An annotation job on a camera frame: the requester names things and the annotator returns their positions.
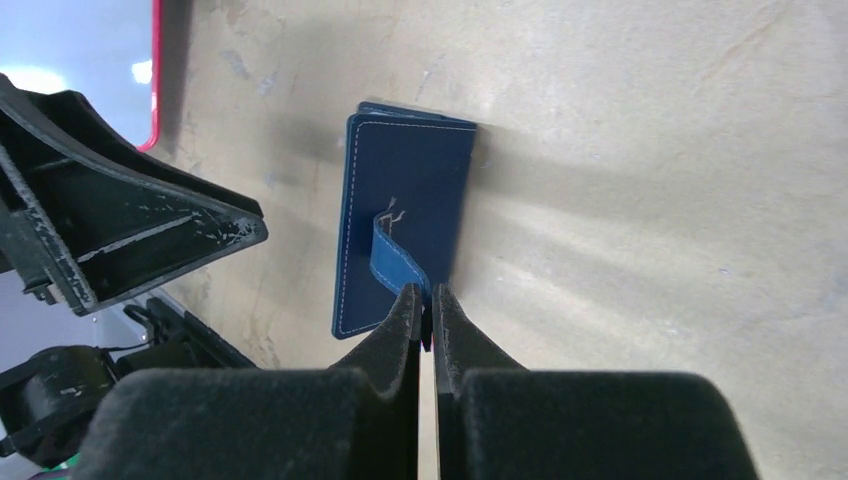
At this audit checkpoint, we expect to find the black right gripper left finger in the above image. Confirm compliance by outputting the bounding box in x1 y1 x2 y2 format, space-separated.
72 284 422 479

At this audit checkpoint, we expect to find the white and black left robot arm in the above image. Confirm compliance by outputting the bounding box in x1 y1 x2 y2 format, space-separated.
1 79 268 468

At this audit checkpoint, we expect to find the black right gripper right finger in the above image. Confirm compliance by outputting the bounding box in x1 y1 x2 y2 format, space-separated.
431 284 758 479

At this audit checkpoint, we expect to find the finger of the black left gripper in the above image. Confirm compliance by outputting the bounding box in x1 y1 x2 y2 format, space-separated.
1 79 268 316

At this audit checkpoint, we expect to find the blue leather card holder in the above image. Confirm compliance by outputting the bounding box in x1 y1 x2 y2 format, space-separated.
331 102 478 339

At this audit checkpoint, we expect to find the pink framed whiteboard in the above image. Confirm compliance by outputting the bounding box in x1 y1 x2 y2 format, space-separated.
1 0 162 151

